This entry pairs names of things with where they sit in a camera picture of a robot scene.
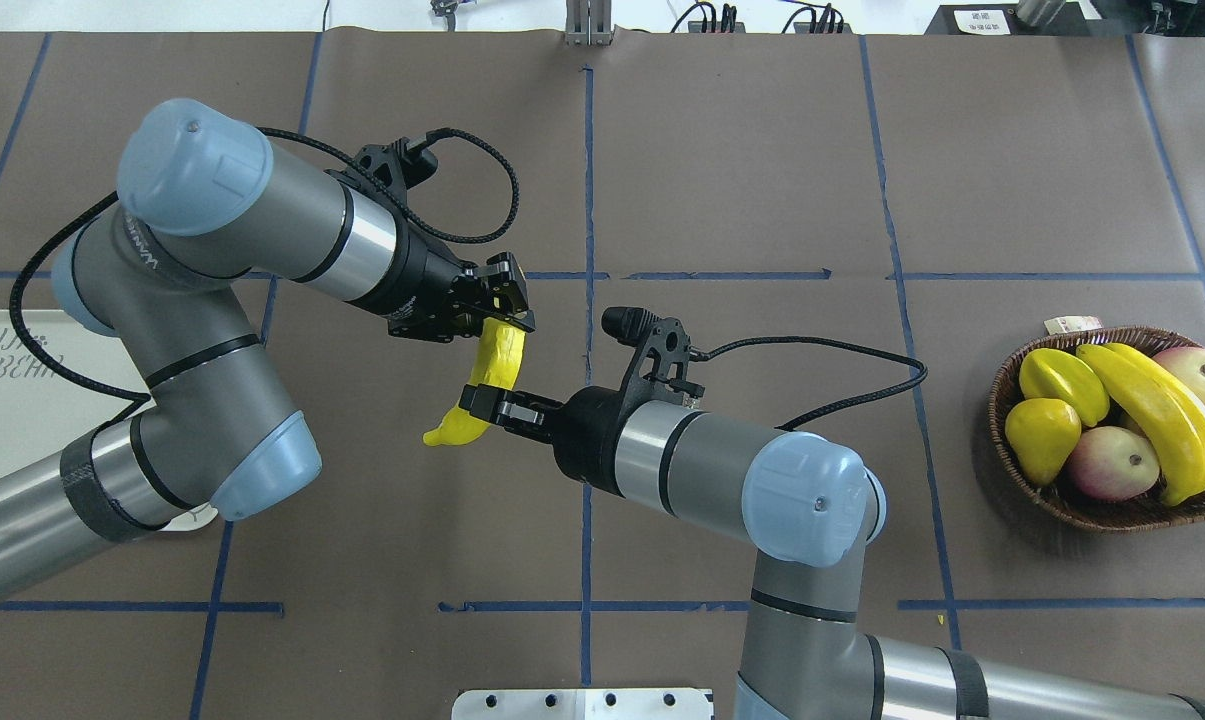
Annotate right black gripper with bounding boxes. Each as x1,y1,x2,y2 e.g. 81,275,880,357
459,384,625,491

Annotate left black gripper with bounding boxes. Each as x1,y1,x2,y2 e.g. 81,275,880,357
374,231,535,343

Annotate yellow banana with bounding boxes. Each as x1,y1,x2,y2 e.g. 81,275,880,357
422,318,528,447
1076,343,1205,507

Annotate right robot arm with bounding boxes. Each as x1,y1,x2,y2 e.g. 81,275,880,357
459,380,1205,719

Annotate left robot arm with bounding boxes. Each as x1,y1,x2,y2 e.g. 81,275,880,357
0,98,534,602

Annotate cream bear plate tray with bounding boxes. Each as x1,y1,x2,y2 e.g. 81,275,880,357
0,309,219,532

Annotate woven brown basket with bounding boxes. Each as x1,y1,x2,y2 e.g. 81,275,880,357
972,325,1205,533

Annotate pink white apple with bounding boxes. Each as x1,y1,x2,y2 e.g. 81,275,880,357
1064,427,1160,503

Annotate pale peach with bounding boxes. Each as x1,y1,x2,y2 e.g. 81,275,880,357
1152,346,1205,406

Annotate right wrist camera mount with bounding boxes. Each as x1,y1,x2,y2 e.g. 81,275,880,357
603,306,704,415

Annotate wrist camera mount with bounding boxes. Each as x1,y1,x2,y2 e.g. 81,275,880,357
603,306,704,415
347,138,437,205

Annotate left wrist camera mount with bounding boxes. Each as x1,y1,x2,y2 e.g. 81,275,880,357
347,138,437,205

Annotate aluminium frame post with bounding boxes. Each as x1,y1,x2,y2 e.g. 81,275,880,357
564,0,615,46

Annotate white camera pole base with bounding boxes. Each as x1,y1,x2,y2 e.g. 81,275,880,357
449,687,716,719

